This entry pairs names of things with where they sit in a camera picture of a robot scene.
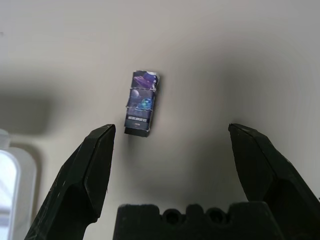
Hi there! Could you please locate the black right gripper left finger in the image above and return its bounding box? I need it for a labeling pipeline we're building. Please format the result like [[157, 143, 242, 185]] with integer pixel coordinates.
[[23, 124, 116, 240]]

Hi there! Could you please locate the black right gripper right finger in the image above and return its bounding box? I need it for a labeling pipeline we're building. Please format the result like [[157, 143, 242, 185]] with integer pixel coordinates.
[[227, 123, 320, 240]]

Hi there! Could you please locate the white plastic pencil case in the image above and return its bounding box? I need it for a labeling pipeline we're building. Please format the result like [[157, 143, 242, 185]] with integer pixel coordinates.
[[0, 128, 39, 240]]

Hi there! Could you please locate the black eraser space print sleeve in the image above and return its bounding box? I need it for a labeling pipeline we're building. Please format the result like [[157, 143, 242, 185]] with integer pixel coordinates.
[[123, 70, 161, 139]]

